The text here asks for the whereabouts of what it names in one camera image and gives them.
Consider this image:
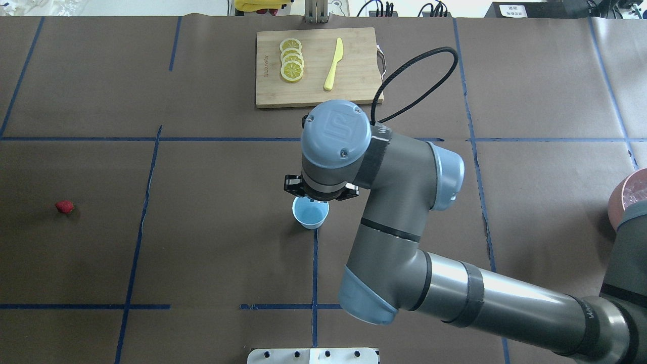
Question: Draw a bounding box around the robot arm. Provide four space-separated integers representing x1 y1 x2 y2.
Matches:
301 100 645 363

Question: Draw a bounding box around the light blue cup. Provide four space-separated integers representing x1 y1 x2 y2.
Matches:
292 197 330 230

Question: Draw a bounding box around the pink bowl of ice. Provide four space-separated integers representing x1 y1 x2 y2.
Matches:
607 168 646 231

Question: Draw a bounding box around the bamboo cutting board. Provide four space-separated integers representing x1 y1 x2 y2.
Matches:
256 27 382 109

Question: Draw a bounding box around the yellow plastic knife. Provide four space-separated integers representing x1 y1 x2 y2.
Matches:
323 37 344 92

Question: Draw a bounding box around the yellow bag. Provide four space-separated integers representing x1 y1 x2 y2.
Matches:
234 0 293 12

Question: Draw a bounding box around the red strawberry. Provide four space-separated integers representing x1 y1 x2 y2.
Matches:
55 200 75 214

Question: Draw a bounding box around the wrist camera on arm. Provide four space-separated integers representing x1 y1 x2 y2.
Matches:
284 174 360 202

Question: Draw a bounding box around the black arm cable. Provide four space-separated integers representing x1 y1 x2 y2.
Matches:
371 47 459 125

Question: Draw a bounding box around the aluminium frame post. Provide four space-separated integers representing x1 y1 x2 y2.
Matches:
304 0 330 24

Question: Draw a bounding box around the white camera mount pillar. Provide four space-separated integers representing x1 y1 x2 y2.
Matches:
247 347 381 363

